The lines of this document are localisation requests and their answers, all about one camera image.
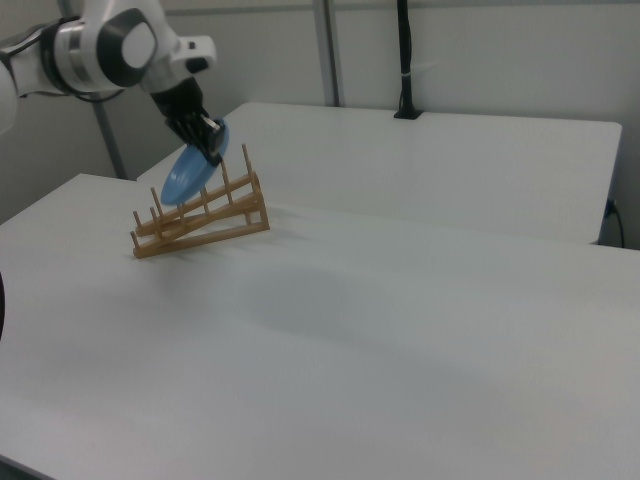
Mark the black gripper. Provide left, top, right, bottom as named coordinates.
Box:
left=148, top=78, right=227, bottom=168

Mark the white side table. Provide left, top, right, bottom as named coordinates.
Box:
left=135, top=101, right=624, bottom=247

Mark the black power cable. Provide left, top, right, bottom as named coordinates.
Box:
left=605, top=198, right=627, bottom=248

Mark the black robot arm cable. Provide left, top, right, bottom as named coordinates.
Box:
left=73, top=88, right=125, bottom=105

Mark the slim grey metal frame post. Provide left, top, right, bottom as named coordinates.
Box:
left=90, top=97, right=127, bottom=180

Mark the black camera pole with base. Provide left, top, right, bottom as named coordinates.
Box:
left=392, top=0, right=426, bottom=121

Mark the blue plate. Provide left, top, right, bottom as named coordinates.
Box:
left=160, top=117, right=233, bottom=207

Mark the wide grey metal frame post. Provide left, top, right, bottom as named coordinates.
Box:
left=313, top=0, right=347, bottom=108

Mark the wooden plate rack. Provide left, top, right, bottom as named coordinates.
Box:
left=129, top=142, right=272, bottom=261

